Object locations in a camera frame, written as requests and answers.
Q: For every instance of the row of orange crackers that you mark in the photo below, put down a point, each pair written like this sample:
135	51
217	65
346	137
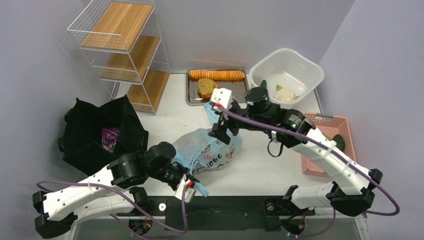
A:
218	75

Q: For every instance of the purple snack packet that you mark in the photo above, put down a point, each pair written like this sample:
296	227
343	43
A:
109	136

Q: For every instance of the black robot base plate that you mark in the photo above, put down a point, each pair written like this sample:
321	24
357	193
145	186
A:
238	213

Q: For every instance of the green lime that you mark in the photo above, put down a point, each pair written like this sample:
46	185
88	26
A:
327	137

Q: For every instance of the brown bread slice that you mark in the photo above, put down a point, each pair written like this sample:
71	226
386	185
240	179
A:
206	87

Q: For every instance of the white wire wooden shelf rack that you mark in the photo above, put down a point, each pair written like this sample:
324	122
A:
122	41

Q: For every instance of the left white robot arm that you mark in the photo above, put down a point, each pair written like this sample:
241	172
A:
116	188

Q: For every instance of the dark green avocado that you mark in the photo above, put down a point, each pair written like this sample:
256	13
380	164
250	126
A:
340	142

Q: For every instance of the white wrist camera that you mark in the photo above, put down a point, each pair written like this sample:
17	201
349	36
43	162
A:
221	98
185	189

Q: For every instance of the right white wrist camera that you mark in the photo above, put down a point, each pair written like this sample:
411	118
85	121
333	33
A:
221	98

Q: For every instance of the steel tray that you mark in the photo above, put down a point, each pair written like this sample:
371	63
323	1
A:
238	88

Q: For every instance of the green cucumber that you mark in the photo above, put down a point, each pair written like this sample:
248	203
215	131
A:
263	84

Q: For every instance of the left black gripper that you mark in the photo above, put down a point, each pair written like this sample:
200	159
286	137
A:
185	170

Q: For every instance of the blue printed plastic bag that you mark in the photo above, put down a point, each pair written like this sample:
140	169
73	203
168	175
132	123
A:
202	153

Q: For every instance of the white plastic basin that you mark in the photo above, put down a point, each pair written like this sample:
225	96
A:
290	70

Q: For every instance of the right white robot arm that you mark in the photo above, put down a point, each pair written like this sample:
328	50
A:
350	191

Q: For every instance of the black fabric tote bag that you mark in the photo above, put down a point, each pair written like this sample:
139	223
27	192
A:
81	140

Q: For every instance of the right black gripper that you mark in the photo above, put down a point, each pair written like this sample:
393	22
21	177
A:
219	128

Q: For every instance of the pink plastic basket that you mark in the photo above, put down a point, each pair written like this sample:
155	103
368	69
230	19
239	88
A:
330	125

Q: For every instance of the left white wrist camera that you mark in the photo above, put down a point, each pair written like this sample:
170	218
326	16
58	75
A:
185	189

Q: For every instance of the white cauliflower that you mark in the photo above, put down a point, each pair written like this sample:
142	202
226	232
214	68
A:
285	95

